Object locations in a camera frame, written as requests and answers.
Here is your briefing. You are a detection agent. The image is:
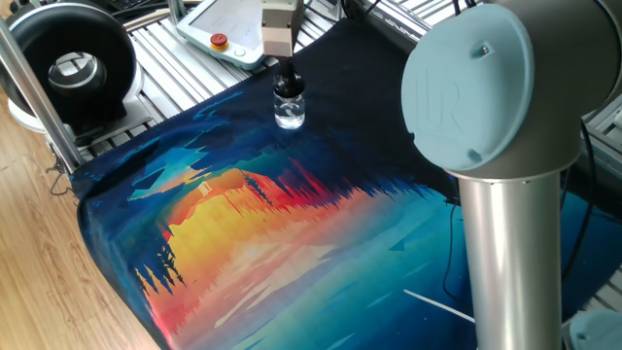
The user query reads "aluminium frame post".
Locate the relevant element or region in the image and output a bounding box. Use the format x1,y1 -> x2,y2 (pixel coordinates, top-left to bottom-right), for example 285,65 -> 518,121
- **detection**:
0,17 -> 87,175

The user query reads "silver Schunk gripper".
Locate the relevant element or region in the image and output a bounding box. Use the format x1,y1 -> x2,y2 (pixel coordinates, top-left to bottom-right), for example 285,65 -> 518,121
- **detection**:
260,0 -> 305,77

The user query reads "thin white cable tie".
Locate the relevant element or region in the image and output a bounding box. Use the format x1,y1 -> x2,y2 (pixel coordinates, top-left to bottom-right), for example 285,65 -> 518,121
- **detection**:
402,289 -> 476,325

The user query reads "white teach pendant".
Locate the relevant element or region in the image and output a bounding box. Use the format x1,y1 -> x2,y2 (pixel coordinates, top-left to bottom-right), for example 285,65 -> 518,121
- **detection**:
175,0 -> 267,71

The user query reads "colourful sunset print cloth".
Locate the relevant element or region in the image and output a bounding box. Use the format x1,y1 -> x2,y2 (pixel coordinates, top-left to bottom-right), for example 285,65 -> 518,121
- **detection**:
70,18 -> 622,350

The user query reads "black table cable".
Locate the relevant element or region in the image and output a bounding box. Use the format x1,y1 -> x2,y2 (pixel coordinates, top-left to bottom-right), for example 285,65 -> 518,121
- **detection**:
339,0 -> 480,20

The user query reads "aluminium rail with screws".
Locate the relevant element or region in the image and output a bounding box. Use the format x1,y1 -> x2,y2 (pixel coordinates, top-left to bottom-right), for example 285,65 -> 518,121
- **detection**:
349,0 -> 429,53

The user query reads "black knobbed jar lid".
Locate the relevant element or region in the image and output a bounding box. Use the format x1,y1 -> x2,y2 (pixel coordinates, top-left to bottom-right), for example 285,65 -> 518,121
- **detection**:
271,60 -> 307,100

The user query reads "clear glass jar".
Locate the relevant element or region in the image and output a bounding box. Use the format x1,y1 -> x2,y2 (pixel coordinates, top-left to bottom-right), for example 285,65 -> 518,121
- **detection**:
272,91 -> 307,131

